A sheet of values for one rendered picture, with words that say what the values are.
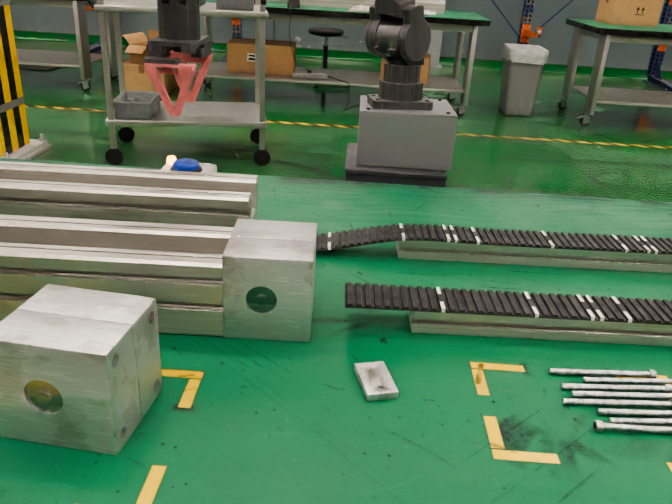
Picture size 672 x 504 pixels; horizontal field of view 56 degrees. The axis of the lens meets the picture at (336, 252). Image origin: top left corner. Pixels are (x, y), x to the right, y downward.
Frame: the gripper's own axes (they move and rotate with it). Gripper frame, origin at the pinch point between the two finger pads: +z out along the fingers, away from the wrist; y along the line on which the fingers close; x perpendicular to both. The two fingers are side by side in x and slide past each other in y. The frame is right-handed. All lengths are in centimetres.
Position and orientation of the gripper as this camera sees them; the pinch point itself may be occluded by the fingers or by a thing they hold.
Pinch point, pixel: (182, 103)
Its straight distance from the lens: 98.2
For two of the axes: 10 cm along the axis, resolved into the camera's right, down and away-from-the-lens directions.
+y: -0.1, 4.1, -9.1
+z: -0.6, 9.1, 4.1
